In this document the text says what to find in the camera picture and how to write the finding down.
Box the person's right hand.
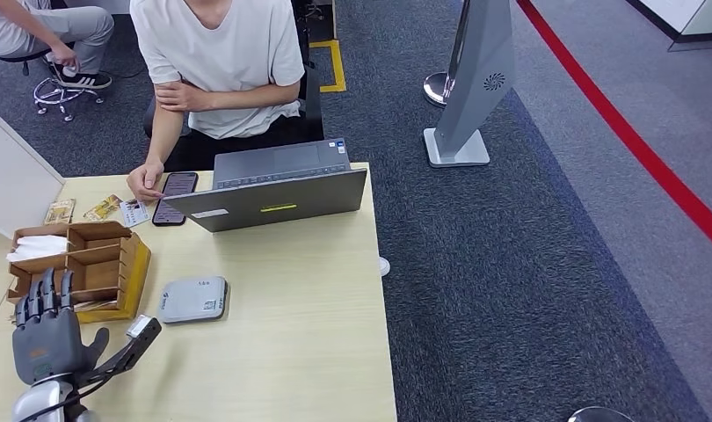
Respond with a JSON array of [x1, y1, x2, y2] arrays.
[[126, 160, 166, 205]]

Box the seated person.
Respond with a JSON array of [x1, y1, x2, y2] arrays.
[[0, 0, 116, 91]]

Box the person's left hand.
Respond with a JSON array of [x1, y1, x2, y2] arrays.
[[155, 80, 212, 113]]

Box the black cable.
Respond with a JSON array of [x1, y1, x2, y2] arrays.
[[18, 367, 119, 422]]

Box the wooden card organizer yellow base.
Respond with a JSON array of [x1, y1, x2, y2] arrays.
[[5, 221, 152, 324]]

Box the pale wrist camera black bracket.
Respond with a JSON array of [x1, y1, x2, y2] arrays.
[[73, 314, 163, 390]]

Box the chrome round base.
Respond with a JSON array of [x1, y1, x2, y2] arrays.
[[567, 406, 634, 422]]

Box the grey kiosk stand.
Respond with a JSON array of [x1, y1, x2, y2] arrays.
[[423, 0, 516, 169]]

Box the white counter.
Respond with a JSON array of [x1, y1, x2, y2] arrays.
[[626, 0, 712, 53]]

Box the black smartphone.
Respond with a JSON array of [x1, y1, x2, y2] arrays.
[[151, 171, 200, 228]]

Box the white partition panel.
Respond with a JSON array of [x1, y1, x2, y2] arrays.
[[0, 101, 66, 240]]

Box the white cloth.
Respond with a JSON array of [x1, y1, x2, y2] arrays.
[[5, 234, 69, 263]]

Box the chrome stanchion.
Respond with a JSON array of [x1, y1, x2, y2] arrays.
[[423, 0, 472, 109]]

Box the grey card reader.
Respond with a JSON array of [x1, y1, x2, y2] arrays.
[[156, 275, 229, 325]]

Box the black equipment with cables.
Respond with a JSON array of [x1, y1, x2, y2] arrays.
[[297, 0, 338, 42]]

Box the chrome base stool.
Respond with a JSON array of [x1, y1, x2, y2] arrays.
[[0, 49, 106, 123]]

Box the gold room key card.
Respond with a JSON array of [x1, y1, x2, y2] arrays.
[[43, 198, 77, 226], [82, 193, 124, 223]]

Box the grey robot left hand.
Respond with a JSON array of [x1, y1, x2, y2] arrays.
[[11, 267, 111, 387]]

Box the grey laptop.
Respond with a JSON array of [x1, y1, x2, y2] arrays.
[[160, 137, 369, 234]]

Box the white ID card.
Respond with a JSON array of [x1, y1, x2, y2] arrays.
[[119, 199, 151, 229]]

